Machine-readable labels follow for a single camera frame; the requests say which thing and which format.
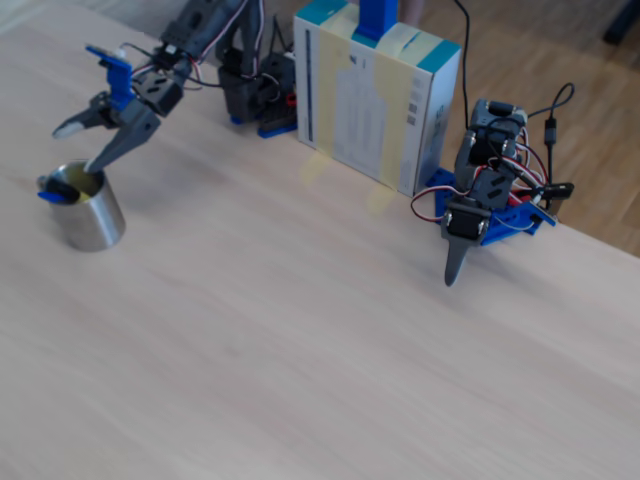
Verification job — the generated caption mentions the gripper with camera mount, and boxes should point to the gripper with camera mount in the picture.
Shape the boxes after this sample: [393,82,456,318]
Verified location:
[51,69,184,177]

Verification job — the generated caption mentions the gripper without camera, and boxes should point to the gripper without camera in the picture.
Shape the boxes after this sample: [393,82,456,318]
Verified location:
[441,196,492,288]

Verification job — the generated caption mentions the yellow highlighter pen black cap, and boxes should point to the yellow highlighter pen black cap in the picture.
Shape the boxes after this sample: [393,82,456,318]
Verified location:
[46,170,100,205]

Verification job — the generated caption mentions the silver metal cup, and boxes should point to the silver metal cup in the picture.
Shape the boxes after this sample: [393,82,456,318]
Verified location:
[37,159,127,253]

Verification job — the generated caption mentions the black power plug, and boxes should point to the black power plug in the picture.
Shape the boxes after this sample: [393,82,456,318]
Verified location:
[539,181,576,202]

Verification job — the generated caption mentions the yellow masking tape strip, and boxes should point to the yellow masking tape strip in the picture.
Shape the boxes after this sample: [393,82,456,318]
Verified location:
[364,22,427,217]
[299,2,362,190]

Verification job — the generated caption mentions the white and teal cardboard box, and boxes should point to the white and teal cardboard box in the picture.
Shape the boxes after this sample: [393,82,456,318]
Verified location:
[293,0,463,198]

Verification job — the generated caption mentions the dark furniture piece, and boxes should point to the dark furniture piece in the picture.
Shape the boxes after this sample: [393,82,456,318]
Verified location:
[602,0,640,46]

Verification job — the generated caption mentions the blue camera mount bracket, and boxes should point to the blue camera mount bracket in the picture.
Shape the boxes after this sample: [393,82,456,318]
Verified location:
[97,49,136,112]

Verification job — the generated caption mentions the wide blue arm base plate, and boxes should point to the wide blue arm base plate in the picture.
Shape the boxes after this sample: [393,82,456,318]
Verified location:
[414,167,558,248]

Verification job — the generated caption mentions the looped red white servo wire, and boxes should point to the looped red white servo wire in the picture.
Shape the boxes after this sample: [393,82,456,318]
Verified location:
[410,184,460,224]

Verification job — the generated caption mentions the small camera circuit board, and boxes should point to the small camera circuit board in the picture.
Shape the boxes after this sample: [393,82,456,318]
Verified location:
[85,44,129,65]

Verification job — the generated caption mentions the black camera cable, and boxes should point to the black camera cable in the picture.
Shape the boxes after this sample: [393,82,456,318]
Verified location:
[121,41,224,92]

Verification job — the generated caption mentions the dark grey arm without camera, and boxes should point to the dark grey arm without camera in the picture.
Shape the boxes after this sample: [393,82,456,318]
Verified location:
[452,98,531,211]

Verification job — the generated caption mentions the red white servo wire bundle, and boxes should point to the red white servo wire bundle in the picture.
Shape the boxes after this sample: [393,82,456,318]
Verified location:
[492,127,552,201]

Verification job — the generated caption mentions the dark grey arm with camera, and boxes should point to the dark grey arm with camera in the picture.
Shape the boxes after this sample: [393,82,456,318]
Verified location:
[159,0,299,132]

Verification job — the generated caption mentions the servo wire along camera arm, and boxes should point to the servo wire along camera arm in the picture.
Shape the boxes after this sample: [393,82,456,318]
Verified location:
[133,0,282,92]

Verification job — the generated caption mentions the black USB cable with adapter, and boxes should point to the black USB cable with adapter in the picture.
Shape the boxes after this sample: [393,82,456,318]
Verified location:
[526,81,577,184]

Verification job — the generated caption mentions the small blue arm base plate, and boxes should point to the small blue arm base plate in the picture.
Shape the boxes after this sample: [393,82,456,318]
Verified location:
[228,112,298,139]

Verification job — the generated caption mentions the long black hanging cable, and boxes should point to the long black hanging cable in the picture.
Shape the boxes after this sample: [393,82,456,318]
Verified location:
[452,0,472,134]

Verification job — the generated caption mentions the blue plastic post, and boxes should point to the blue plastic post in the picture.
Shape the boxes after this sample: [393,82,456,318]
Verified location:
[351,0,400,42]

